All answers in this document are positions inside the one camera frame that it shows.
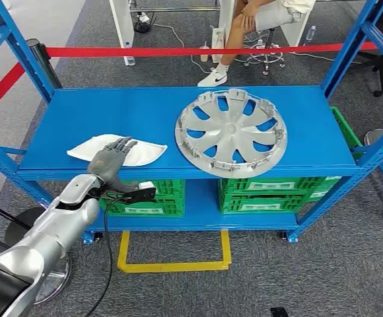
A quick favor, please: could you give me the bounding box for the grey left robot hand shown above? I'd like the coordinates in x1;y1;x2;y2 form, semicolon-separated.
86;137;139;194

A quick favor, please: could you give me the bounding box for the white plastic car part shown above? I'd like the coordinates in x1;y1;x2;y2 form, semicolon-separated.
67;133;168;168

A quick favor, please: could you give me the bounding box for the chrome barrier stanchion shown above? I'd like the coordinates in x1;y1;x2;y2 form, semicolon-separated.
0;229;73;305
26;38;64;90

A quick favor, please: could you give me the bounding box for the silver wheel hubcap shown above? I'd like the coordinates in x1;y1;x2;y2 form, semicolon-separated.
175;88;288;180

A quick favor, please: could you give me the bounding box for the white paper bag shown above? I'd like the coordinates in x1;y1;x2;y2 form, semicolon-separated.
211;25;226;64

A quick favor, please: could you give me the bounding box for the person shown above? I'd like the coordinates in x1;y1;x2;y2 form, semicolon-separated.
198;0;316;87

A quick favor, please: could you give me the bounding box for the chrome swivel stool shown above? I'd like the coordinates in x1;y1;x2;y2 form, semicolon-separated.
244;28;286;75

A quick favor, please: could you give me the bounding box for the chrome round floor base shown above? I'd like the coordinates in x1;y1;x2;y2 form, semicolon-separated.
363;129;383;169

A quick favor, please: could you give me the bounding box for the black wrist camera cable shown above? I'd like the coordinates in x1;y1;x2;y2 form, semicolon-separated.
85;194;129;317

